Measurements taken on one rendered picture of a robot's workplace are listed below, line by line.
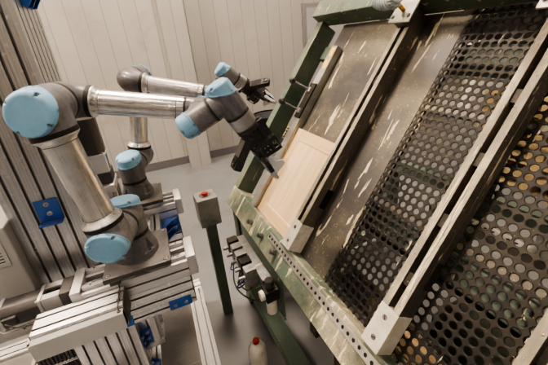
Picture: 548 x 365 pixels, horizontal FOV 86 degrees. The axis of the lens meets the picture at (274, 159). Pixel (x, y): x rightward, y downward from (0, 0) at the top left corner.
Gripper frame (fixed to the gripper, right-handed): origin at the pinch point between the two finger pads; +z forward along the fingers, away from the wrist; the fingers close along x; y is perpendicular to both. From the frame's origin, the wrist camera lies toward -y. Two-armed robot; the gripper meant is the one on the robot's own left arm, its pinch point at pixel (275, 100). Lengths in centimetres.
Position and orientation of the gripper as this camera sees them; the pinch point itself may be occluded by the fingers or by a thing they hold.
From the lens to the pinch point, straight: 165.7
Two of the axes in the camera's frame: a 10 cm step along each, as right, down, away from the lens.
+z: 7.5, 4.0, 5.2
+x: -0.2, 8.1, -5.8
